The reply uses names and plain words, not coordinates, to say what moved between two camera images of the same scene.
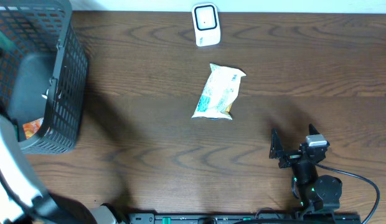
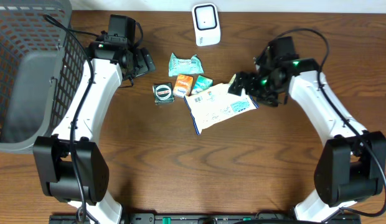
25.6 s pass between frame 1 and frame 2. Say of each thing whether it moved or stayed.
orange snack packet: moved
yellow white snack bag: moved
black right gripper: moved
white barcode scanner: stayed
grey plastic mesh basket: stayed
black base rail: stayed
